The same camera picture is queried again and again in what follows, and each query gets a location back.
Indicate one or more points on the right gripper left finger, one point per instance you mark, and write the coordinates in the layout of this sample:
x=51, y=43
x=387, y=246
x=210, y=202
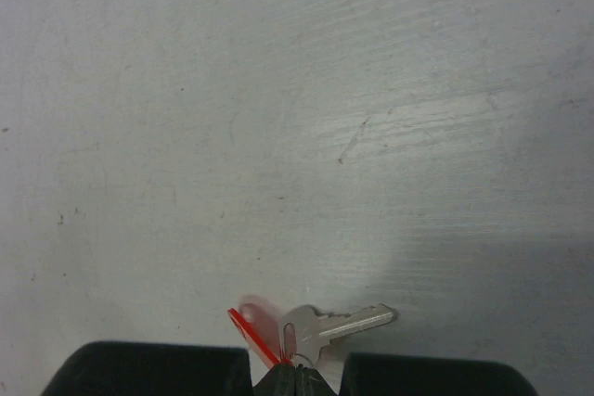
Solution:
x=134, y=368

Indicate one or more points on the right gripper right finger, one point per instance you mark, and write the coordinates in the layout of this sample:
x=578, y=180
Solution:
x=383, y=374

